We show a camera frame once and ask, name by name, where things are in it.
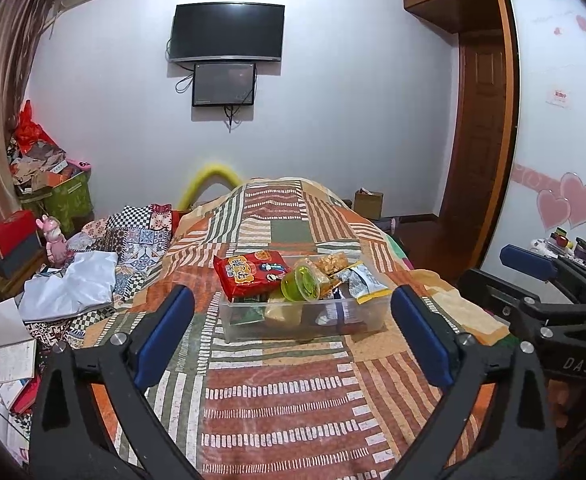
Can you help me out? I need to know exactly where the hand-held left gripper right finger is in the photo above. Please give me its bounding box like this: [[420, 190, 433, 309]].
[[388, 285, 558, 480]]

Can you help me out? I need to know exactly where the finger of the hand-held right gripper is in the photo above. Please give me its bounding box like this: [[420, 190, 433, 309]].
[[500, 244, 586, 291], [457, 269, 586, 356]]

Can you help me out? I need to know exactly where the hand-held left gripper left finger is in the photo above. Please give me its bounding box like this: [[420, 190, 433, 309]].
[[28, 285, 204, 480]]

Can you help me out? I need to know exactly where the clear plastic container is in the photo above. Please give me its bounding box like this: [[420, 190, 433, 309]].
[[217, 254, 395, 345]]

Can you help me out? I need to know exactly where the white and yellow snack packet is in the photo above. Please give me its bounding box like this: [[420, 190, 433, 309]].
[[342, 261, 392, 307]]

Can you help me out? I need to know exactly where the green snack packet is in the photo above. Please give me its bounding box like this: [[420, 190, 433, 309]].
[[232, 304, 265, 327]]

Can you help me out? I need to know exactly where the red snack bag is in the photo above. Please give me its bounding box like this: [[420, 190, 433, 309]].
[[213, 249, 292, 302]]

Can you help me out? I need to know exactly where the bread slice packet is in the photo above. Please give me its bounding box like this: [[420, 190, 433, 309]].
[[264, 300, 305, 329]]

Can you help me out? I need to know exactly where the green jelly cup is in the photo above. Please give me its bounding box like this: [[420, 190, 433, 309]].
[[280, 265, 322, 304]]

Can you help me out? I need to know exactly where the checkered quilt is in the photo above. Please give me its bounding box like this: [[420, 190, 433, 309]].
[[67, 203, 180, 312]]

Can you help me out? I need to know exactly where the white cloth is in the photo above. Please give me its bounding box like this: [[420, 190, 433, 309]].
[[17, 251, 120, 324]]

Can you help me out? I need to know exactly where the clear peanut packet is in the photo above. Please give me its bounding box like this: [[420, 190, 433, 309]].
[[307, 252, 350, 277]]

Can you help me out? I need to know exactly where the wooden door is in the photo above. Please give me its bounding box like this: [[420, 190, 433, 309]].
[[439, 35, 510, 222]]

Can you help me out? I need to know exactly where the brown cardboard box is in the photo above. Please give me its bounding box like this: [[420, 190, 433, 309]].
[[353, 188, 385, 221]]

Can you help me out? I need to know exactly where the patchwork striped blanket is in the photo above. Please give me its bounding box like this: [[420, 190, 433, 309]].
[[73, 176, 514, 480]]

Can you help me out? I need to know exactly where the pink toy figure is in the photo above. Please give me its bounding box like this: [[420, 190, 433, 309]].
[[36, 213, 75, 267]]

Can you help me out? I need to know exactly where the wardrobe with pink hearts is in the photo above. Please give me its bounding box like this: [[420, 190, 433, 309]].
[[477, 0, 586, 282]]

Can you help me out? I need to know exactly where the red book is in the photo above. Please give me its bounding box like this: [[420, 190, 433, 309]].
[[9, 374, 42, 415]]

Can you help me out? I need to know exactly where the white notebook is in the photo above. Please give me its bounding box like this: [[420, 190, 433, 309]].
[[0, 297, 38, 387]]

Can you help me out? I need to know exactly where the grey box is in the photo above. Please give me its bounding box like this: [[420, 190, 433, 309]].
[[0, 244, 50, 282]]

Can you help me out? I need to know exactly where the green storage box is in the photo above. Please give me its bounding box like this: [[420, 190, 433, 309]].
[[20, 169, 95, 232]]

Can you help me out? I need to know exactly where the yellow foam tube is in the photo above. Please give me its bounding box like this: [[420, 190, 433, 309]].
[[175, 162, 245, 212]]

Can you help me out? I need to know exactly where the red box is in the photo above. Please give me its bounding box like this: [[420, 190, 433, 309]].
[[0, 209, 42, 259]]

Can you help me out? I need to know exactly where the pile of papers and packets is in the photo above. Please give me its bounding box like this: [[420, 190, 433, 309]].
[[7, 139, 83, 197]]

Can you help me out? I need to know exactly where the red plastic bag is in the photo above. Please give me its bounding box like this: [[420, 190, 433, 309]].
[[14, 99, 55, 147]]

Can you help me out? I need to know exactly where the small wall screen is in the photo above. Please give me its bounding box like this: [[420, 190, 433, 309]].
[[191, 61, 258, 108]]

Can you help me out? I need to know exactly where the black wall television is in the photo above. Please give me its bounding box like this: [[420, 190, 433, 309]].
[[167, 2, 287, 66]]

